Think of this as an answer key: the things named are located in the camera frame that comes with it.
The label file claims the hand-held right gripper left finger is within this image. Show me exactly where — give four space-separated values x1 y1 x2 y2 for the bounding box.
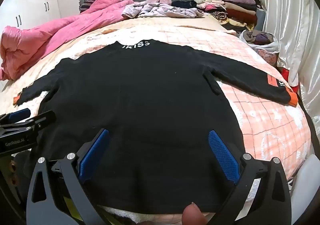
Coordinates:
26 129 110 225

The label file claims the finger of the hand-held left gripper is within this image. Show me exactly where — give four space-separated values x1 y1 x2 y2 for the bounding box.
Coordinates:
14 110 57 138
0 108 32 125

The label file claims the pink quilt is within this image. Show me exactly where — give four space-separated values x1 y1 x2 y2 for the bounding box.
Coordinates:
0 0 135 81

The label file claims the black sweater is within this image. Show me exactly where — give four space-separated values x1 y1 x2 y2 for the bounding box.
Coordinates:
14 40 299 215

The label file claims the peach checked fluffy blanket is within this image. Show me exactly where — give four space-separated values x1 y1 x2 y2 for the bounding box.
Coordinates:
5 25 313 215

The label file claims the plastic bag of clothes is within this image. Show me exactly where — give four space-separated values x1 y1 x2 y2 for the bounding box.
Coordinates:
239 30 280 53

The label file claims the grey blue cushion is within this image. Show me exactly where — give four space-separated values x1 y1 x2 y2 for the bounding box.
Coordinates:
256 8 267 31

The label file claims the red fabric bag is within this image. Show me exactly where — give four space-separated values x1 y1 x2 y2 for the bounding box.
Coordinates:
276 66 300 95

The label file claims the dark navy garment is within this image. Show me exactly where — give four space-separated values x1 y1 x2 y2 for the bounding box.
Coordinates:
172 0 198 9

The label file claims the lilac patterned crumpled garment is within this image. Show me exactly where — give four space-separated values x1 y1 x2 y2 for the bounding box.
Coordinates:
122 1 205 19

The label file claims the pink floral cloth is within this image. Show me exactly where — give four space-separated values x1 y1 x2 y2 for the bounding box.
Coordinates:
255 48 279 68

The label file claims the dark striped cloth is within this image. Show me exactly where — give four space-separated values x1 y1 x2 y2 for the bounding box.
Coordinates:
80 0 97 13

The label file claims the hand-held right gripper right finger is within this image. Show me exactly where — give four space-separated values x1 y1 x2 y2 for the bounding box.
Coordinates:
208 129 292 225

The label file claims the white satin curtain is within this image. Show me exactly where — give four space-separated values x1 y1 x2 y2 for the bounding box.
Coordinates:
257 0 320 115

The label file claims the stack of folded clothes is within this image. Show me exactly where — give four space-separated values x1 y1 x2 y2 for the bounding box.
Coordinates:
194 0 263 34

